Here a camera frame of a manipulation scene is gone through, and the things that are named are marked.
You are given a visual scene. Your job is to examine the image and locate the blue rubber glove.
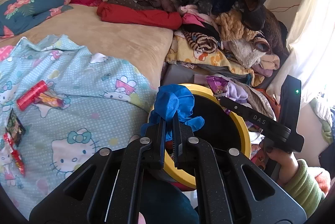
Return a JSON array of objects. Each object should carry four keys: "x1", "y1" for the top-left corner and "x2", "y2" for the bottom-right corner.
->
[{"x1": 140, "y1": 84, "x2": 204, "y2": 142}]

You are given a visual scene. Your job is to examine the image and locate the purple candy wrapper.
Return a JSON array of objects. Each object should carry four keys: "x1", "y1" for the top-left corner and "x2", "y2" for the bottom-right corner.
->
[{"x1": 206, "y1": 76, "x2": 229, "y2": 98}]

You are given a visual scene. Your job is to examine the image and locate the red snack wrapper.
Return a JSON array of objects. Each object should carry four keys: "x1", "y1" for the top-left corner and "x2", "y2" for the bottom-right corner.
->
[{"x1": 3, "y1": 132, "x2": 26, "y2": 176}]

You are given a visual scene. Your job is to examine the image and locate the yellow rimmed black trash bin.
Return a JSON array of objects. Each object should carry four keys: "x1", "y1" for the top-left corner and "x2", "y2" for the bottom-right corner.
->
[{"x1": 148, "y1": 83, "x2": 252, "y2": 191}]

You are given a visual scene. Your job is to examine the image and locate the right hand dark nails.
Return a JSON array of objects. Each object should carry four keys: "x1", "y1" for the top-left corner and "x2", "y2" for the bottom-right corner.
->
[{"x1": 264, "y1": 146, "x2": 299, "y2": 186}]

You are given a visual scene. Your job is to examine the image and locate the green sweater sleeve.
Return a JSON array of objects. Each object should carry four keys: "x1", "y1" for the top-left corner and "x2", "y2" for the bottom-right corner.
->
[{"x1": 283, "y1": 159, "x2": 326, "y2": 218}]

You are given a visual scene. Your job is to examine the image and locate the lavender fleece garment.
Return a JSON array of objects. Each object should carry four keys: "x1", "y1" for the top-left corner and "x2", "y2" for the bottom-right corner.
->
[{"x1": 227, "y1": 81, "x2": 248, "y2": 103}]

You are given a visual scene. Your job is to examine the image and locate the yellow cartoon blanket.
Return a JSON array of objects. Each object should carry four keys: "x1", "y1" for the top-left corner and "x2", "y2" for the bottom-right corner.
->
[{"x1": 166, "y1": 30, "x2": 265, "y2": 87}]

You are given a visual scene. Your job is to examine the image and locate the tan bed cover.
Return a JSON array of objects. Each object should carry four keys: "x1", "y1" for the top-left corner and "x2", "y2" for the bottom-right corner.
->
[{"x1": 0, "y1": 3, "x2": 174, "y2": 90}]

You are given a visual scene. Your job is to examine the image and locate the tiger striped knit garment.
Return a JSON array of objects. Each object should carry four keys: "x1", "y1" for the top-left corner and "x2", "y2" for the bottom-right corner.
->
[{"x1": 182, "y1": 30, "x2": 218, "y2": 53}]

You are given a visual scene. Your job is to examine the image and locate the light blue Hello Kitty sheet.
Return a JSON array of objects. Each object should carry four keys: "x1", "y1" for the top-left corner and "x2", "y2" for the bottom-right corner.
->
[{"x1": 1, "y1": 35, "x2": 157, "y2": 217}]

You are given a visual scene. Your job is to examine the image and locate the red folded garment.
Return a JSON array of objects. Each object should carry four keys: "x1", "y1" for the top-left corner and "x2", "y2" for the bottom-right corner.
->
[{"x1": 97, "y1": 2, "x2": 182, "y2": 30}]

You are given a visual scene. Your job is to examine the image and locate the mustard knit sweater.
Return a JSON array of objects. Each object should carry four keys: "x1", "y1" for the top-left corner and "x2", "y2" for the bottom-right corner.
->
[{"x1": 214, "y1": 9, "x2": 258, "y2": 41}]

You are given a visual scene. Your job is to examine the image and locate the red cylindrical wrapper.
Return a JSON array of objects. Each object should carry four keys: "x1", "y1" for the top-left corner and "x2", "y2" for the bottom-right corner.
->
[{"x1": 17, "y1": 80, "x2": 48, "y2": 111}]

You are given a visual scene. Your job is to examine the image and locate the dark green snack packet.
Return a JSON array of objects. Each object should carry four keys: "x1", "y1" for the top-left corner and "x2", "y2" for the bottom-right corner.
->
[{"x1": 6, "y1": 109, "x2": 26, "y2": 146}]

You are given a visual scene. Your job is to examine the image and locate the pink cartoon blanket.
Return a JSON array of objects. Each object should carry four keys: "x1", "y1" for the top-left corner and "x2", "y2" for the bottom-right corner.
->
[{"x1": 0, "y1": 45, "x2": 14, "y2": 62}]

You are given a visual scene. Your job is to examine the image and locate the teal floral pink quilt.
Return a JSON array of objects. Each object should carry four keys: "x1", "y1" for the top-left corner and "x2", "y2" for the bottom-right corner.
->
[{"x1": 1, "y1": 0, "x2": 72, "y2": 39}]

